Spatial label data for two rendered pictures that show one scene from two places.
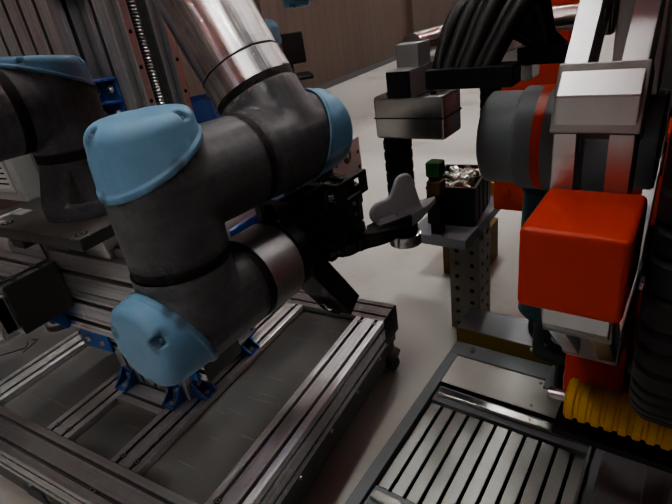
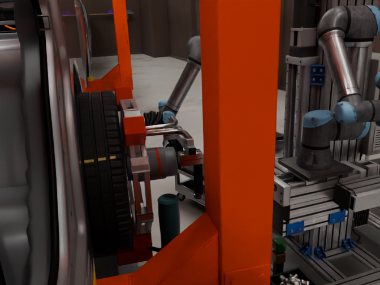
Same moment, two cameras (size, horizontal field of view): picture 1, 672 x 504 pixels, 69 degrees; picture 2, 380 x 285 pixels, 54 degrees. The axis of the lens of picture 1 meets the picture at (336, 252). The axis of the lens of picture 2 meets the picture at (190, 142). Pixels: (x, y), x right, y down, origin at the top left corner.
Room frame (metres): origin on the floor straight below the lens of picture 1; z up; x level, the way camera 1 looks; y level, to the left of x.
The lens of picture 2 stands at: (1.68, -1.40, 1.45)
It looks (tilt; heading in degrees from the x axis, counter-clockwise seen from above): 19 degrees down; 128
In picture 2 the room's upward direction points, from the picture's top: 2 degrees counter-clockwise
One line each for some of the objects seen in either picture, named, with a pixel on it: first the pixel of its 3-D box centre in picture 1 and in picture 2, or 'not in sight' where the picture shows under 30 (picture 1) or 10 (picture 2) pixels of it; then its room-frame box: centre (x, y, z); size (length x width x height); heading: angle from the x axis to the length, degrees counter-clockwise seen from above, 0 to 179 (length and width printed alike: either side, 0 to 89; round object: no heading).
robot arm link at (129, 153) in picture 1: (180, 184); (165, 111); (0.35, 0.10, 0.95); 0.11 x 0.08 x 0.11; 135
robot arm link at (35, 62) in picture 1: (51, 100); not in sight; (0.77, 0.38, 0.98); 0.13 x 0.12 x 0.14; 135
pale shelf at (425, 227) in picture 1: (465, 211); not in sight; (1.37, -0.41, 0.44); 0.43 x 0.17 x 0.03; 141
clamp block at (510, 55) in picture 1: (508, 62); (190, 157); (0.85, -0.33, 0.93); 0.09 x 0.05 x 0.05; 51
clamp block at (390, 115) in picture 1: (417, 111); (172, 132); (0.58, -0.12, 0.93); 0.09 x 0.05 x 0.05; 51
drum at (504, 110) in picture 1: (567, 138); (151, 164); (0.63, -0.33, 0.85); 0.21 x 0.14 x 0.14; 51
